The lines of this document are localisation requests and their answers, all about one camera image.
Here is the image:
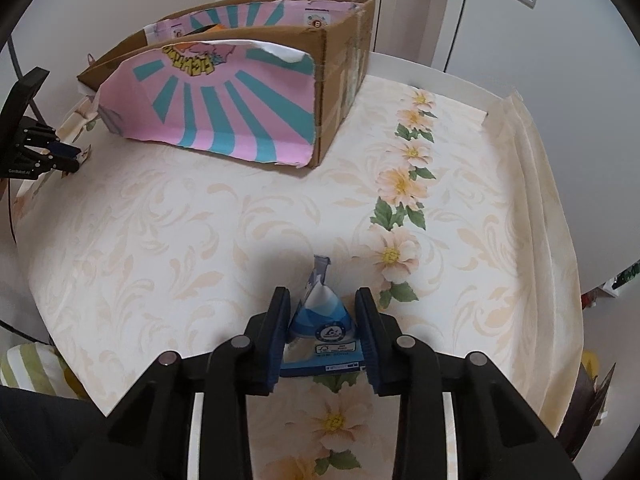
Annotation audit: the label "dark brown packet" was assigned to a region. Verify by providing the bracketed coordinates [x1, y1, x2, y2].
[556, 362, 617, 457]

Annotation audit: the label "floral tablecloth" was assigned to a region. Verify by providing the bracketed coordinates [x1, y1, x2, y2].
[12, 72, 587, 480]

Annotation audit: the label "white cabinet door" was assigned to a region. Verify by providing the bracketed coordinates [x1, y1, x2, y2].
[429, 0, 640, 293]

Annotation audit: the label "striped green white cushion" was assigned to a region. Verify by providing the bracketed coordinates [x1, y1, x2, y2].
[0, 344, 87, 402]

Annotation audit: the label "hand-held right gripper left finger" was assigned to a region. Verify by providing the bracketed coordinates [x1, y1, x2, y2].
[65, 287, 292, 480]

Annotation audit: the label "green packets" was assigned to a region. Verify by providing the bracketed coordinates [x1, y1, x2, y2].
[601, 259, 640, 292]

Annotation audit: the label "yellow object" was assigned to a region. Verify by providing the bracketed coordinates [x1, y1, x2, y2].
[580, 350, 602, 382]

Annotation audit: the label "blue triangular drink carton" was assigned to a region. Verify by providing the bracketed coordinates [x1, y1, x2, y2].
[279, 255, 364, 379]

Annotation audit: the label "pink printed cardboard box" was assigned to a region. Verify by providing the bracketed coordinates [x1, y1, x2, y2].
[76, 0, 376, 170]

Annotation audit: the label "black cable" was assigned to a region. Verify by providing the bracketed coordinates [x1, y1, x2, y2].
[4, 35, 25, 81]

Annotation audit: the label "dark cloth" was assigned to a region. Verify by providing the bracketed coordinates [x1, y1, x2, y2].
[0, 385, 109, 480]

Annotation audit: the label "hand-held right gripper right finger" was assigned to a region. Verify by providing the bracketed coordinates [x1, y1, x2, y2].
[355, 288, 582, 480]

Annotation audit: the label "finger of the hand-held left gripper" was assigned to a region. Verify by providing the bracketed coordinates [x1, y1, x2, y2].
[49, 141, 84, 160]
[36, 154, 82, 177]

